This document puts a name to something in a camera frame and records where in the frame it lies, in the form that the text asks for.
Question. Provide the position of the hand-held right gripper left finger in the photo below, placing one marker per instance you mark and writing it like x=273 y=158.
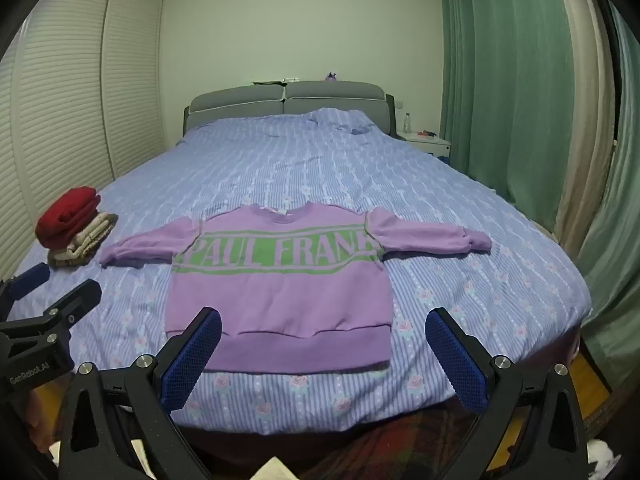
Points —
x=192 y=360

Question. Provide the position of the grey padded headboard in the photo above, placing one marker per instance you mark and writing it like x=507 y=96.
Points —
x=325 y=95

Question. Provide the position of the bed with blue floral sheet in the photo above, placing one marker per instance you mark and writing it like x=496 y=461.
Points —
x=350 y=175

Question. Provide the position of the small purple toy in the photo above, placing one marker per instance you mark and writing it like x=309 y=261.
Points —
x=331 y=77

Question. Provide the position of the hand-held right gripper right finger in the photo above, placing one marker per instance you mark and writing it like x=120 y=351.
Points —
x=457 y=365

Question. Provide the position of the folded beige patterned garment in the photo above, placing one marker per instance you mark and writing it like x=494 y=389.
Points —
x=90 y=237

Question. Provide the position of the purple sweater with green print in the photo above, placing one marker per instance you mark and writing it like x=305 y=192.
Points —
x=280 y=300

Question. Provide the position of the small red item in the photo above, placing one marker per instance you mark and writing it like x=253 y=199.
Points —
x=426 y=134

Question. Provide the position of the clear plastic bottle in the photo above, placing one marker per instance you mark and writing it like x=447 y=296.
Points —
x=407 y=124

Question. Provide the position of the white louvered wardrobe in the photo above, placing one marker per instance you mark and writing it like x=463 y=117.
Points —
x=65 y=100

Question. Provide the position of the green curtain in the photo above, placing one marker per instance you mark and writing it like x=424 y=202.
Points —
x=617 y=240
x=500 y=85

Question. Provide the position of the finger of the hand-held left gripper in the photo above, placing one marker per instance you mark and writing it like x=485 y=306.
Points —
x=80 y=297
x=30 y=280

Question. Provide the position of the white nightstand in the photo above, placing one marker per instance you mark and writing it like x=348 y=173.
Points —
x=425 y=146

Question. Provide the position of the white paper sheet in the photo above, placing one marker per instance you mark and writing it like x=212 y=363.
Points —
x=275 y=470

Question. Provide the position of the beige curtain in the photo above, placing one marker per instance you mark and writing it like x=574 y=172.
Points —
x=590 y=110

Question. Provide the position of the folded red garment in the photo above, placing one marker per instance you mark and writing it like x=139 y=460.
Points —
x=65 y=215

